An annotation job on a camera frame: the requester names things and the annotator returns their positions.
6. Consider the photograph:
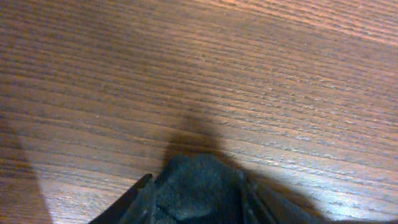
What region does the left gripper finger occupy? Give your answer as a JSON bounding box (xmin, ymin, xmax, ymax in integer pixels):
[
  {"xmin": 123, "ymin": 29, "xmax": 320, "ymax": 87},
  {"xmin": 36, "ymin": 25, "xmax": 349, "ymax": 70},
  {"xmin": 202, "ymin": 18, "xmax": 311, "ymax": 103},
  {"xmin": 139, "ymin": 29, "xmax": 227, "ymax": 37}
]
[{"xmin": 88, "ymin": 174, "xmax": 152, "ymax": 224}]

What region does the black Nike t-shirt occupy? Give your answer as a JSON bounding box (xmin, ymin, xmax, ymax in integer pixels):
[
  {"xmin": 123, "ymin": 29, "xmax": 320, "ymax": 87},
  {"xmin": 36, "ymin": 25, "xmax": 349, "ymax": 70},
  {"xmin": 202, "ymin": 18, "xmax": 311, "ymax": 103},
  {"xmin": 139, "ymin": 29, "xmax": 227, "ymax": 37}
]
[{"xmin": 118, "ymin": 152, "xmax": 398, "ymax": 224}]

